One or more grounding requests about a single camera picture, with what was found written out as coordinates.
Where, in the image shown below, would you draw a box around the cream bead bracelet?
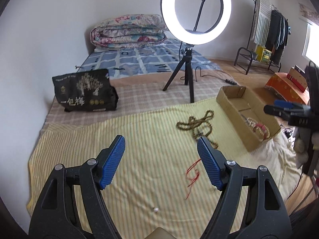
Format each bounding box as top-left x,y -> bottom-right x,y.
251,122 -> 271,141

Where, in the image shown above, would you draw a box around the green jade pendant red cord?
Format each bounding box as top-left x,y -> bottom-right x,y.
184,158 -> 203,201

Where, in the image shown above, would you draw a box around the brown wooden bead necklace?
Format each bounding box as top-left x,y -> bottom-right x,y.
176,110 -> 220,150

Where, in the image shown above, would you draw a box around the orange gift box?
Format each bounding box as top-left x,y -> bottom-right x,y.
264,72 -> 310,105

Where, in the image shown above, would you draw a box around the cardboard box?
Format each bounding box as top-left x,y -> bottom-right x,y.
216,86 -> 281,152

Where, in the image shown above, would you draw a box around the yellow box under rack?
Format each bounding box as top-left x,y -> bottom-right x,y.
256,45 -> 272,63

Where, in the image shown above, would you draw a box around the black metal rack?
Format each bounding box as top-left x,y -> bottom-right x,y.
234,0 -> 282,74

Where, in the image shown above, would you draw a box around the hanging clothes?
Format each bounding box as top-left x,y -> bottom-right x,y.
250,0 -> 291,65

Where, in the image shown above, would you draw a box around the yellow striped cloth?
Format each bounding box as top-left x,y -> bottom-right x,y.
26,97 -> 302,239

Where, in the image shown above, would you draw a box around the black tripod stand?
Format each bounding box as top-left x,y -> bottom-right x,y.
163,47 -> 195,104

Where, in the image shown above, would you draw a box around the black printed bag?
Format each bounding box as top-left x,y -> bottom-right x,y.
52,69 -> 119,112

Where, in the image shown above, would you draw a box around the beige plaid blanket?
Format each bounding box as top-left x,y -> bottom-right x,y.
40,75 -> 240,136

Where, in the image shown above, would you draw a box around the folded floral quilt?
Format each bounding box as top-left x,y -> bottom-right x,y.
90,14 -> 167,49

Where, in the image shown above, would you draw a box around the red strap wristwatch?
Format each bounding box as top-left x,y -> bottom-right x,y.
247,118 -> 267,132

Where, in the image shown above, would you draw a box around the black power cable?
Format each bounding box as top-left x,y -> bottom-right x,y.
178,40 -> 237,85

